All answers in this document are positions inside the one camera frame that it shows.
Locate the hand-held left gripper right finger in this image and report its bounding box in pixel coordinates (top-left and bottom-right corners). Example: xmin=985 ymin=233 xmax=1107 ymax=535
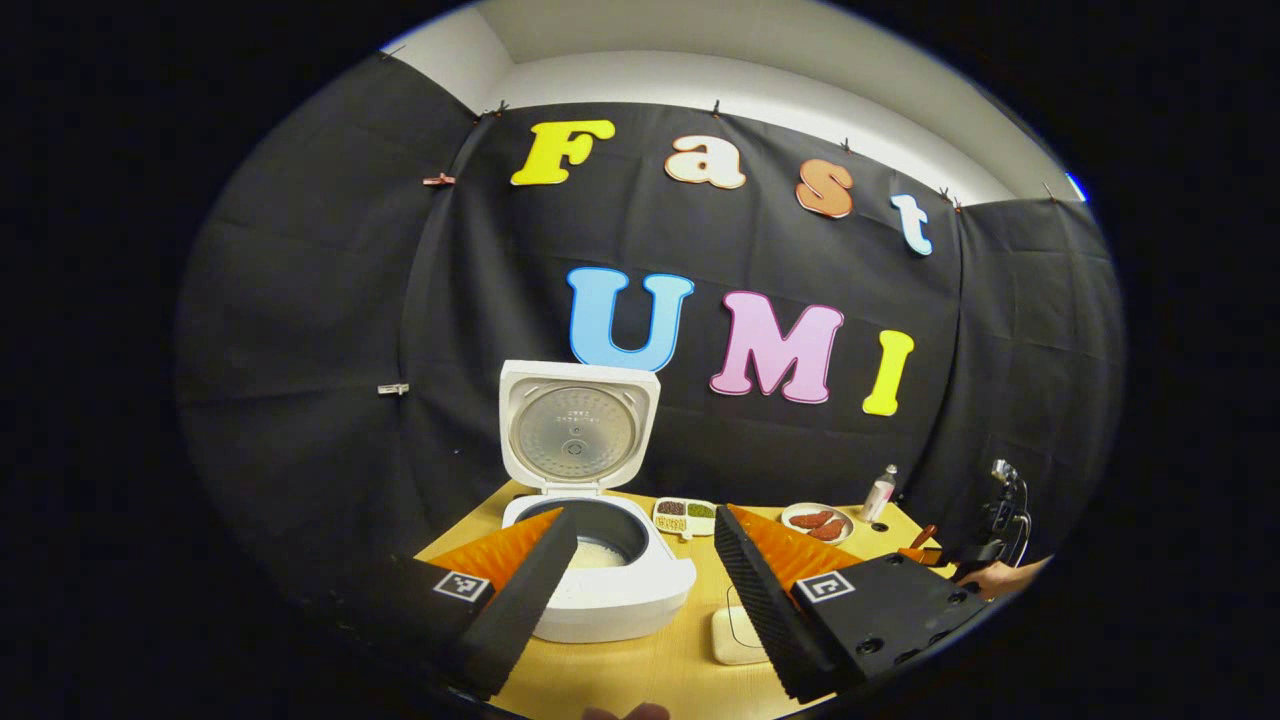
xmin=713 ymin=503 xmax=996 ymax=704

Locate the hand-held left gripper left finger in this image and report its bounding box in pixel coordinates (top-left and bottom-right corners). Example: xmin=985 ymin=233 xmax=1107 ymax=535
xmin=335 ymin=506 xmax=580 ymax=701

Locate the clear container of rice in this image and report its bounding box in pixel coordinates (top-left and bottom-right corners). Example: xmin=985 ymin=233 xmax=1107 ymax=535
xmin=711 ymin=585 xmax=776 ymax=667

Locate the white rice cooker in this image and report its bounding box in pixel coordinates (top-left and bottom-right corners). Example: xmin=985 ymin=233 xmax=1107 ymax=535
xmin=498 ymin=360 xmax=698 ymax=644

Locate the small clear bottle pink label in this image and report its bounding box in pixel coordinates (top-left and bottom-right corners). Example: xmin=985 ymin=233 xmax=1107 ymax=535
xmin=862 ymin=464 xmax=899 ymax=524

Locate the white round plate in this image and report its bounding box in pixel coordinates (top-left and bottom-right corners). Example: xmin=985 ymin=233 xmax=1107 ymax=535
xmin=781 ymin=502 xmax=855 ymax=545

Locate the white divided grain dish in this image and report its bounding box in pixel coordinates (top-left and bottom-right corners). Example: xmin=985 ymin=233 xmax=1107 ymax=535
xmin=652 ymin=497 xmax=718 ymax=541

